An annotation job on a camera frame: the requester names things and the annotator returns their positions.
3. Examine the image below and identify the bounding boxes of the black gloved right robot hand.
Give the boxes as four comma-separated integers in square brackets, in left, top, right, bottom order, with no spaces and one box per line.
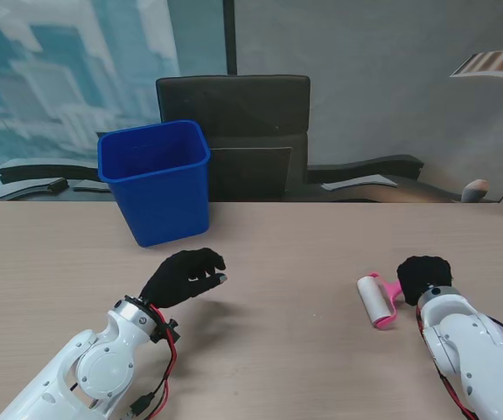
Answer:
[395,255,453,306]

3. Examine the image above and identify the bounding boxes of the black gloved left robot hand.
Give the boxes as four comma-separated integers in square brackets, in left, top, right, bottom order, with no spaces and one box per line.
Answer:
[139,248,229,310]

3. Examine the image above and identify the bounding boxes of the pink lint roller handle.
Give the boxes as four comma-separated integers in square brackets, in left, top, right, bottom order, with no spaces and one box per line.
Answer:
[364,272,405,330]

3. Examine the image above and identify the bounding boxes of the new white lint refill roll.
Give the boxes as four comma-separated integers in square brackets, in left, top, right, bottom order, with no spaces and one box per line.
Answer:
[356,276,395,326]

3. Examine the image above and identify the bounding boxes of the blue plastic bin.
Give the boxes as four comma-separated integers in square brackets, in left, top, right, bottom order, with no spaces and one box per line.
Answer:
[97,120,212,249]

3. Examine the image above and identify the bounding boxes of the round beige knob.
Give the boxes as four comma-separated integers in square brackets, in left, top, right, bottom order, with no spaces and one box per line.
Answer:
[460,178,491,203]

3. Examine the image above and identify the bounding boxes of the white paper sheet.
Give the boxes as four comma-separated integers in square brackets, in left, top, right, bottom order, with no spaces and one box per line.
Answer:
[320,173,399,192]

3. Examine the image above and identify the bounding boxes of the dark curved low platform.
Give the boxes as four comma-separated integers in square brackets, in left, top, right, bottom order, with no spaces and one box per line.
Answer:
[0,157,103,200]
[306,153,466,202]

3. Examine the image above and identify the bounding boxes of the grey paper sheet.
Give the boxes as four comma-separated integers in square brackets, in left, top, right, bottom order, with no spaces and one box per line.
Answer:
[71,179,112,193]

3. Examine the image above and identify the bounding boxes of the black office chair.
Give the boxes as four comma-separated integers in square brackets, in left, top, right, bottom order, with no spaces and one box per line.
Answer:
[155,73,311,203]

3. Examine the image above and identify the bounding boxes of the curved wooden shelf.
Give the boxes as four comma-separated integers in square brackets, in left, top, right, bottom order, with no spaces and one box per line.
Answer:
[448,49,503,84]

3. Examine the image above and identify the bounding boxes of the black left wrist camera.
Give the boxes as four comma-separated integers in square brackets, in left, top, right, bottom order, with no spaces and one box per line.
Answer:
[150,318,181,345]

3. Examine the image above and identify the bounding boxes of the red black left arm cables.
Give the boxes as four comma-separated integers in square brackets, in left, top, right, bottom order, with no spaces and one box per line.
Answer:
[123,305,180,420]

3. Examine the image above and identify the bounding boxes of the red black arm cables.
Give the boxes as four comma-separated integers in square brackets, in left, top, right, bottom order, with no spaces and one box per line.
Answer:
[415,305,503,420]
[123,305,180,420]

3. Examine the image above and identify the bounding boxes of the red black right arm cables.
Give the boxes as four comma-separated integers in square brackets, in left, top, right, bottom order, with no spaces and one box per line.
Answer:
[415,305,503,420]

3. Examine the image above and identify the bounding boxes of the black window post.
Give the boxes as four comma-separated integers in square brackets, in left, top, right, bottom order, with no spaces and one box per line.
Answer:
[223,0,238,75]

